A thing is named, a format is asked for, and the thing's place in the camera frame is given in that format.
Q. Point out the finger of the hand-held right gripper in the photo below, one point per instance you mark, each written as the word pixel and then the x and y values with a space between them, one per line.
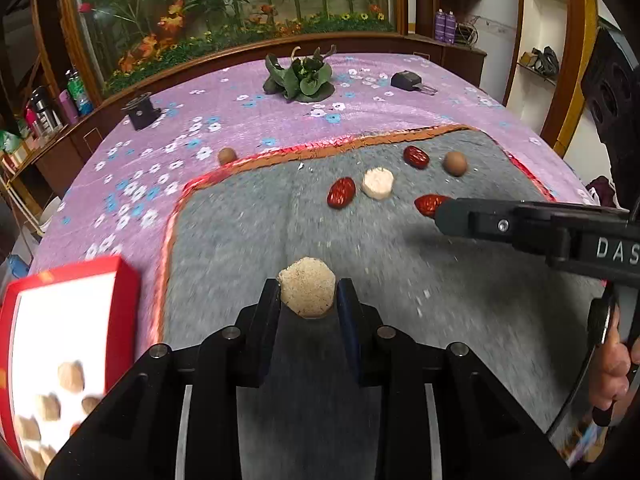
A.
pixel 480 220

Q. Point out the heap of beige cakes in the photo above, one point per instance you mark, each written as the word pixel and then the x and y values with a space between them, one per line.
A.
pixel 70 376

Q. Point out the gold trimmed arch frame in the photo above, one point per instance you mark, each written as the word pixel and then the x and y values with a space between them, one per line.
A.
pixel 575 60

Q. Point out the green bok choy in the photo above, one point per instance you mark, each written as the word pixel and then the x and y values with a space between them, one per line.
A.
pixel 300 80

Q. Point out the glass case with artificial plants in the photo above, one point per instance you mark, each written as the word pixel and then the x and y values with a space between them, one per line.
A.
pixel 225 5

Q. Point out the green bottle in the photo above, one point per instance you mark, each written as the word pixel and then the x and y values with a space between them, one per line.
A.
pixel 78 91

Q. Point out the purple floral blanket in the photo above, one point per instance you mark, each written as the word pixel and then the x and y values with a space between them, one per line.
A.
pixel 175 125

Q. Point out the person's right hand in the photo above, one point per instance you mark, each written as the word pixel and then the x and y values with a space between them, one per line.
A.
pixel 612 375

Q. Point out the black clip device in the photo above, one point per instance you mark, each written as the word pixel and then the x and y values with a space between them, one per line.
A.
pixel 405 80

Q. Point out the purple spray can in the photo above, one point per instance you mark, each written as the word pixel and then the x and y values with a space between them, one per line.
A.
pixel 440 26
pixel 450 27

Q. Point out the black and silver flask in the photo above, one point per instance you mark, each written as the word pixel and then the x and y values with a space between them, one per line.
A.
pixel 42 110

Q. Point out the small black stand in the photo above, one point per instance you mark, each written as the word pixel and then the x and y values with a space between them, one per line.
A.
pixel 141 112

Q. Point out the brown longan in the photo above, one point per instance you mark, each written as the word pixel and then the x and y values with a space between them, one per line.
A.
pixel 226 155
pixel 455 163

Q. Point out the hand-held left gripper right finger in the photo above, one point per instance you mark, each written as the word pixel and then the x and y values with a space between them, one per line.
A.
pixel 347 320

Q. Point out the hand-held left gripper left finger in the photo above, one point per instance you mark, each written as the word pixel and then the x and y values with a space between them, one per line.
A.
pixel 267 320

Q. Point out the pink bottle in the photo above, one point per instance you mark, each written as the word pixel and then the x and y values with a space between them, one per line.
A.
pixel 68 106

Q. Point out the dark maroon cloth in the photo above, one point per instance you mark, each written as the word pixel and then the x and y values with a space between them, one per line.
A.
pixel 602 190

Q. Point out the grey felt mat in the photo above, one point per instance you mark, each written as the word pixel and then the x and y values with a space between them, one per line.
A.
pixel 225 260

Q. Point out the blue packet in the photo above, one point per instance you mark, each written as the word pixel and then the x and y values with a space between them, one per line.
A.
pixel 16 266

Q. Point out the red box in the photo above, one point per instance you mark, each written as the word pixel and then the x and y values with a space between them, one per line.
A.
pixel 75 271

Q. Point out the beige round cake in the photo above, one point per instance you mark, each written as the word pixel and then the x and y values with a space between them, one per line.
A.
pixel 377 182
pixel 306 287

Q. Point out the red date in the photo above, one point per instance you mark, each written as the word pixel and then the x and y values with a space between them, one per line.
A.
pixel 416 156
pixel 341 192
pixel 429 204

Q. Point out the wooden cabinet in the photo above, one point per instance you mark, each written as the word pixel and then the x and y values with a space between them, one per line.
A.
pixel 450 60

